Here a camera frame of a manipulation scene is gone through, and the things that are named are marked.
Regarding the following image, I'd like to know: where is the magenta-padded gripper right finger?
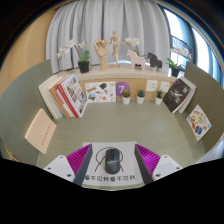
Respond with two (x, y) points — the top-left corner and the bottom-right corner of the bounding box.
(134, 143), (184, 185)

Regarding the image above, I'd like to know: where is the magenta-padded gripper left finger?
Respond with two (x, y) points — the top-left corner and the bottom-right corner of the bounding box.
(43, 143), (94, 187)

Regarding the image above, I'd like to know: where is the black computer mouse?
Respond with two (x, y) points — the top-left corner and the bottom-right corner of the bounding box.
(104, 147), (121, 175)

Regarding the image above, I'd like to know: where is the white line-drawing mouse pad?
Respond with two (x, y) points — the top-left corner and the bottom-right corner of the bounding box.
(81, 141), (145, 188)

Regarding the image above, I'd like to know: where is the beige booklet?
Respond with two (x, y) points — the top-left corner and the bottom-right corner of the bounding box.
(24, 108), (58, 155)

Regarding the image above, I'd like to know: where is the food sticker sheet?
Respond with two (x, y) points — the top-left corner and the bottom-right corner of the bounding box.
(186, 103), (213, 142)

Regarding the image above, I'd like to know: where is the orange-brown book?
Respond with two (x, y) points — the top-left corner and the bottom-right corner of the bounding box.
(48, 83), (74, 120)

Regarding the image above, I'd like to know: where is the small succulent white pot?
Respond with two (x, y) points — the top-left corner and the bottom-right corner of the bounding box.
(154, 89), (164, 106)
(121, 89), (132, 106)
(136, 89), (146, 105)

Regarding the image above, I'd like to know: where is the thick white book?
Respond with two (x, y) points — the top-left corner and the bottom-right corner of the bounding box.
(37, 74), (66, 120)

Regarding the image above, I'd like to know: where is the black cover book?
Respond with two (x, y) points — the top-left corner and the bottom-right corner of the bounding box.
(162, 77), (192, 114)

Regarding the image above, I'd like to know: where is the red-edged photo magazine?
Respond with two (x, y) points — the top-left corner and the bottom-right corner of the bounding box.
(55, 73), (89, 119)

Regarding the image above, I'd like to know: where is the green felt desk partition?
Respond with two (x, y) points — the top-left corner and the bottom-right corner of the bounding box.
(0, 59), (54, 158)
(183, 61), (224, 153)

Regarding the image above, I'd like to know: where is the white object sticker card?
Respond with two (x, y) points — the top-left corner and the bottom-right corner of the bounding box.
(84, 81), (117, 104)

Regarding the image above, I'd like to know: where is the purple round number sign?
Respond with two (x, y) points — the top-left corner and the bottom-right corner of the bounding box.
(115, 81), (131, 98)

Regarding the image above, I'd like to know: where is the light wooden desk shelf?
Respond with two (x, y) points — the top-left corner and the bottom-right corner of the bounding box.
(53, 63), (178, 103)

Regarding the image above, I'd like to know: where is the black wooden horse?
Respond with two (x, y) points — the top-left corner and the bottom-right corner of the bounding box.
(147, 52), (163, 70)

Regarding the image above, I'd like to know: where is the pink wooden horse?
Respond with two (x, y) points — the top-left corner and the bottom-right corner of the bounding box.
(126, 49), (147, 72)

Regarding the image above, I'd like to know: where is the wooden hand model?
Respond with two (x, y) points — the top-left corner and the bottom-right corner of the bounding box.
(93, 37), (110, 72)

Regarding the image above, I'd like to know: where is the window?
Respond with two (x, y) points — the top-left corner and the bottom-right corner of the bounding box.
(163, 8), (223, 84)

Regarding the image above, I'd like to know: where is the wooden artist mannequin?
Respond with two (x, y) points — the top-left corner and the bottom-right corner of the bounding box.
(108, 30), (127, 69)

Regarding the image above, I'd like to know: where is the grey curtain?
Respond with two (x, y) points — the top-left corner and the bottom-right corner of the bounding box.
(45, 0), (171, 74)

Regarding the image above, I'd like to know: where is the white wall socket plate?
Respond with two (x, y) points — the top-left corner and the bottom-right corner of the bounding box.
(145, 79), (159, 92)
(159, 80), (171, 93)

